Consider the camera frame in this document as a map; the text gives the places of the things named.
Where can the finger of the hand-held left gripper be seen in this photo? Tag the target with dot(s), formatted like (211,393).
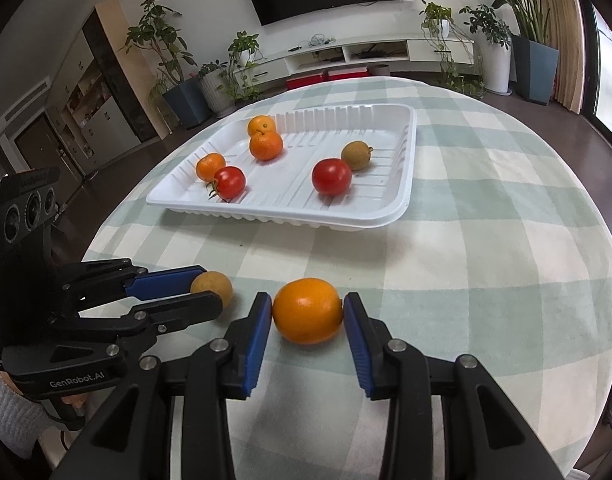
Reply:
(160,282)
(185,310)

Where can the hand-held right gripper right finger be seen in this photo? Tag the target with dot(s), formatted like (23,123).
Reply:
(356,345)

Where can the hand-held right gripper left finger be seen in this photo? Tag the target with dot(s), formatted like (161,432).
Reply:
(258,340)

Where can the brown kiwi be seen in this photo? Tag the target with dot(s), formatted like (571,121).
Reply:
(215,285)
(357,156)

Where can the large orange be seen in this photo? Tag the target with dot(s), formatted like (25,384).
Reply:
(307,312)

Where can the small red tomato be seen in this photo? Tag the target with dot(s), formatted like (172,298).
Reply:
(230,182)

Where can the white plastic tray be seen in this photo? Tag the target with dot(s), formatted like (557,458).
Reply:
(296,180)

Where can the large red tomato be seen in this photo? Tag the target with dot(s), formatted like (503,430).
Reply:
(331,176)

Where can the mandarin orange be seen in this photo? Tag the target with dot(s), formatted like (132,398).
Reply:
(210,166)
(267,147)

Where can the small yellowish orange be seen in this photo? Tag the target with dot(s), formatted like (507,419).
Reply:
(260,124)

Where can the person's left forearm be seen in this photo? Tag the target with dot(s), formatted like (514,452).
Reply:
(10,415)

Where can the person's left hand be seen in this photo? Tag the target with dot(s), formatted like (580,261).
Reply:
(73,402)

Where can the dark entry door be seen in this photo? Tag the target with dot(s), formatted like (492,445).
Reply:
(40,150)

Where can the wooden display cabinet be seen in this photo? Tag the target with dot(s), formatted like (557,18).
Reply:
(110,110)

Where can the leafy tree in blue pot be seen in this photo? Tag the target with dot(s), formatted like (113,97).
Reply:
(185,102)

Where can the plant in white ribbed pot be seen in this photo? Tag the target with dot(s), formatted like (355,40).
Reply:
(216,90)

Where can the red storage box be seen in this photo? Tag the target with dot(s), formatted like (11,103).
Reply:
(306,82)
(349,74)

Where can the trailing plant in white pot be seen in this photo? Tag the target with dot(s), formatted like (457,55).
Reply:
(243,47)

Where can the small brown pot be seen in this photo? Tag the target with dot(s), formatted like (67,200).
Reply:
(380,70)

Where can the black router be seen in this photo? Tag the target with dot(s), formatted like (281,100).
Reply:
(372,52)

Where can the white television cabinet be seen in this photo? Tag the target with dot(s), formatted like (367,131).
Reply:
(426,50)

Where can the bushy plant in white pot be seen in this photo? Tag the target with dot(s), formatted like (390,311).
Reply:
(496,65)

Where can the broad-leaf plant in blue pot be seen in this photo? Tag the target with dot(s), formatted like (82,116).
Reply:
(533,70)

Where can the trailing plant on cabinet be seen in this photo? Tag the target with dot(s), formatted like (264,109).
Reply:
(438,15)

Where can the black-framed glass door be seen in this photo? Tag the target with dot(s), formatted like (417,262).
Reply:
(608,70)

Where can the beige curtain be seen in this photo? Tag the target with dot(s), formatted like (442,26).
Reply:
(566,35)

